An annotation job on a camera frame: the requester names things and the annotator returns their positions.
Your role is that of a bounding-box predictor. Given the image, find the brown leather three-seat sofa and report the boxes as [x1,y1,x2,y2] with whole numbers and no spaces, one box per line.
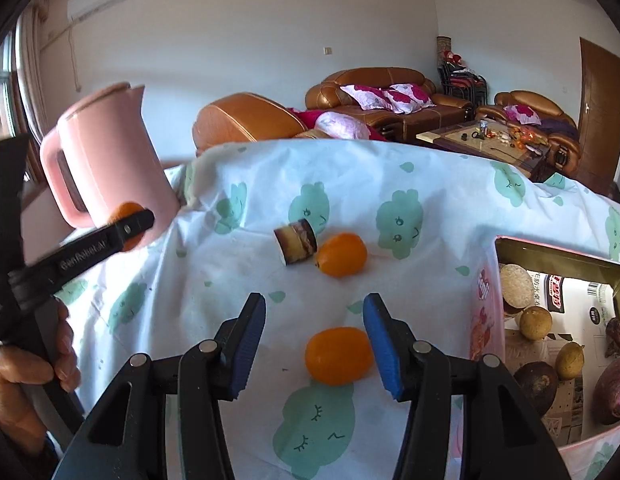
[305,67,475,143]

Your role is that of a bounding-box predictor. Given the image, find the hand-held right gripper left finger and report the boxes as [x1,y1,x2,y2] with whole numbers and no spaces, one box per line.
[50,292,267,480]

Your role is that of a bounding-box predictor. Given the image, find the dark wooden coffee table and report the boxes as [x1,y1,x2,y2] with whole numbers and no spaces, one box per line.
[416,121,550,183]

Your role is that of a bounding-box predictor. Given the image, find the orange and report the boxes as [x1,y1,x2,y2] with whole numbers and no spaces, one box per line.
[304,326,375,387]
[110,201,146,251]
[315,232,368,279]

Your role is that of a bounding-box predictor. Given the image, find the window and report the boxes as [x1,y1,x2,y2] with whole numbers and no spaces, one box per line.
[0,35,21,146]

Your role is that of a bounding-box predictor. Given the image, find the pink tin box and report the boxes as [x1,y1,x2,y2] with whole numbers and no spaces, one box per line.
[467,235,620,480]

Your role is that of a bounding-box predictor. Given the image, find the yellow-brown longan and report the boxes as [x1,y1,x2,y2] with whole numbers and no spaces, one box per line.
[556,342,585,380]
[520,306,553,342]

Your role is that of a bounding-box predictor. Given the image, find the pink electric kettle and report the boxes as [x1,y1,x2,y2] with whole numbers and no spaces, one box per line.
[39,81,181,251]

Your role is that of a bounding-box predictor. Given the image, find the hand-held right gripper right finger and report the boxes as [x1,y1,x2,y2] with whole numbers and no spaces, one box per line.
[362,293,573,480]

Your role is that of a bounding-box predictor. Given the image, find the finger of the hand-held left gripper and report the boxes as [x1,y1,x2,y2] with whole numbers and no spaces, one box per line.
[9,208,155,311]
[0,134,32,273]

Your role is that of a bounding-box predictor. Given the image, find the white green-print tablecloth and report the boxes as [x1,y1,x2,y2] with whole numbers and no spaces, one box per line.
[55,139,620,480]

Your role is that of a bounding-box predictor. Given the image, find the dark brown passion fruit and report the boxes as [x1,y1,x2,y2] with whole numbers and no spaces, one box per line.
[512,361,559,417]

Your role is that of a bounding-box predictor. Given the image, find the stacked black chairs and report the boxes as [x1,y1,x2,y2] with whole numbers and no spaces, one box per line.
[437,62,489,108]

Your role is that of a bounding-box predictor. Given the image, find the brown leather armchair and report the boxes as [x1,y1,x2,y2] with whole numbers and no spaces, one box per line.
[477,90,583,178]

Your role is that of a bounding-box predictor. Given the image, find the person's left hand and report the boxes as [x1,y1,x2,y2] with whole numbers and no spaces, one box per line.
[0,305,82,453]

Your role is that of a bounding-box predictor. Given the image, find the purple cloth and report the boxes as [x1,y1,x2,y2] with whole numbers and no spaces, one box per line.
[540,117,578,141]

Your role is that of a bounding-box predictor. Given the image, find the white pink floral pillow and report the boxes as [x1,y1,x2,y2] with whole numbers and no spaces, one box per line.
[382,83,435,114]
[340,85,395,111]

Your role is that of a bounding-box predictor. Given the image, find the small pink floral pillow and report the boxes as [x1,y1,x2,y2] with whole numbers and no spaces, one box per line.
[504,105,542,126]

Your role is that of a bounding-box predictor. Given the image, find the red blanket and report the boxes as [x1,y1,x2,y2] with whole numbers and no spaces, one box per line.
[290,107,391,142]

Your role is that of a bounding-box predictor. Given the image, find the pale pink pillow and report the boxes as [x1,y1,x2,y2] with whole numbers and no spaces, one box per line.
[315,111,371,140]

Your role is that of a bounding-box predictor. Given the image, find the pile of small oranges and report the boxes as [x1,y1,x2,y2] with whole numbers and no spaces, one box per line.
[507,127,540,148]

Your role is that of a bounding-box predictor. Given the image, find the brown wooden door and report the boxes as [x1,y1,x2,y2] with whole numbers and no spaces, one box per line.
[577,36,620,193]

